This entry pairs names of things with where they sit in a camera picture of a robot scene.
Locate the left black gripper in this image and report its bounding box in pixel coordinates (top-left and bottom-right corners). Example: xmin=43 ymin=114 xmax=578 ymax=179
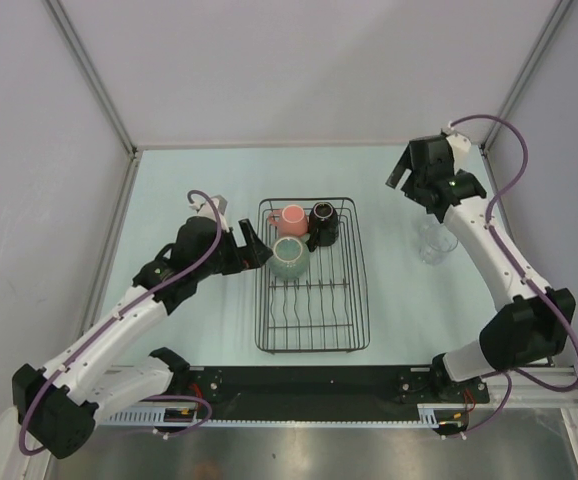
xmin=194 ymin=219 xmax=271 ymax=280

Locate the black cup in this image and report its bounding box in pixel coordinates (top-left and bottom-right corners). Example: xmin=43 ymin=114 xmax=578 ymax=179
xmin=307 ymin=202 xmax=339 ymax=252

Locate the tall clear faceted glass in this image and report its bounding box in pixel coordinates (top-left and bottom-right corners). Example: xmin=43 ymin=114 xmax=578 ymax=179
xmin=419 ymin=225 xmax=458 ymax=266

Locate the small clear faceted glass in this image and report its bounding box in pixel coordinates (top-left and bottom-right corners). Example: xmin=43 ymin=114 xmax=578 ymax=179
xmin=417 ymin=216 xmax=440 ymax=249

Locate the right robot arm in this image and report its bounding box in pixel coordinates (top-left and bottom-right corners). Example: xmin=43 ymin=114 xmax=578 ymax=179
xmin=386 ymin=133 xmax=576 ymax=401

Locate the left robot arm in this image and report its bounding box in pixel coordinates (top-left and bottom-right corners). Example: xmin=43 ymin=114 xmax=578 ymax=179
xmin=12 ymin=215 xmax=272 ymax=459

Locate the green ceramic cup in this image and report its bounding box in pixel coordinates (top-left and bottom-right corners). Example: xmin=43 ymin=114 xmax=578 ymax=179
xmin=266 ymin=236 xmax=310 ymax=281

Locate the pink mug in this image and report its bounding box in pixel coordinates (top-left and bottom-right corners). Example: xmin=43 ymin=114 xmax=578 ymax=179
xmin=267 ymin=204 xmax=308 ymax=237

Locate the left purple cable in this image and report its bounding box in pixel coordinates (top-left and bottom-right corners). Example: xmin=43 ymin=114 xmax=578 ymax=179
xmin=18 ymin=188 xmax=223 ymax=457

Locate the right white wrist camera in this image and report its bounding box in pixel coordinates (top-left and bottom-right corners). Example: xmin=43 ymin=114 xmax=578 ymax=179
xmin=442 ymin=129 xmax=472 ymax=170

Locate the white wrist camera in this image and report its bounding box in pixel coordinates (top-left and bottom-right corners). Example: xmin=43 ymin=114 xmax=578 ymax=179
xmin=442 ymin=129 xmax=472 ymax=170
xmin=190 ymin=195 xmax=229 ymax=230

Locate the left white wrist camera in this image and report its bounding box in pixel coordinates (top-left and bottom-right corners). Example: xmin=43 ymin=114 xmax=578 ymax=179
xmin=190 ymin=195 xmax=229 ymax=230

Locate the black wire dish rack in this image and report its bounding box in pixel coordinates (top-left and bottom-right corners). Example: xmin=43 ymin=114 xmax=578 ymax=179
xmin=254 ymin=197 xmax=370 ymax=353

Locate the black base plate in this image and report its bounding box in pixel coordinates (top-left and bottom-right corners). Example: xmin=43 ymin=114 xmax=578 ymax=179
xmin=166 ymin=366 xmax=490 ymax=422

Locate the white slotted cable duct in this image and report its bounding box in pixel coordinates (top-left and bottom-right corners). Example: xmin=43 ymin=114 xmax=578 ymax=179
xmin=100 ymin=405 xmax=466 ymax=429

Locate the aluminium frame rail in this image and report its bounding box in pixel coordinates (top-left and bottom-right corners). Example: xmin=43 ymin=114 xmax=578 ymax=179
xmin=483 ymin=364 xmax=578 ymax=407

